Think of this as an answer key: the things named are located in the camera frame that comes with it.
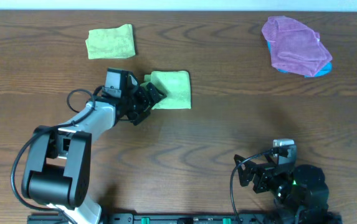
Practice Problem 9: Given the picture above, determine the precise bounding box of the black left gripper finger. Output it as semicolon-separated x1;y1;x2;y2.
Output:
131;107;151;126
146;82;166;105

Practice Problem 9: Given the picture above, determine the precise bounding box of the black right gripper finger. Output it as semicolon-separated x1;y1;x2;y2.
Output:
239;169;254;187
234;154;253;177

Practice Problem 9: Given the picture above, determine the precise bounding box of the light green cloth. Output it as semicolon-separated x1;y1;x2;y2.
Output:
141;71;191;110
85;24;136;60

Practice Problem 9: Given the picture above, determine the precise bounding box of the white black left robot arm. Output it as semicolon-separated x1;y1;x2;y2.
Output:
11;68;166;223

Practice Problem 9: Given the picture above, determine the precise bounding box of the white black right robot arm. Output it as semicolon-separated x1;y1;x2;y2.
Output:
131;139;341;224

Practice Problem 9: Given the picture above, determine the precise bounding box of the folded light green cloth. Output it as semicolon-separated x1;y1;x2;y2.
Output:
85;24;136;60

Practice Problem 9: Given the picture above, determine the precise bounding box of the blue cloth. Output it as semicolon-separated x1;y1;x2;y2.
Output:
267;41;333;78

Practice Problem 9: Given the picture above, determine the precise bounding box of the purple cloth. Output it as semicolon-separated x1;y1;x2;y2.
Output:
262;16;333;77

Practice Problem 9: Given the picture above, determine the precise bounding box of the black right camera cable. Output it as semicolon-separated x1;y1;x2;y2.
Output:
229;149;288;224

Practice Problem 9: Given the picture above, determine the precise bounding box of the black camera cable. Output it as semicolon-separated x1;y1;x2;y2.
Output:
229;149;288;224
11;88;104;224

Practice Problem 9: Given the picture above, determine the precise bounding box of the black left camera cable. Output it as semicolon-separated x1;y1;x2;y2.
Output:
11;88;104;224

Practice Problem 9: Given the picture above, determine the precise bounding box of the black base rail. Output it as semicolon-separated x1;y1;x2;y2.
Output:
27;213;343;224

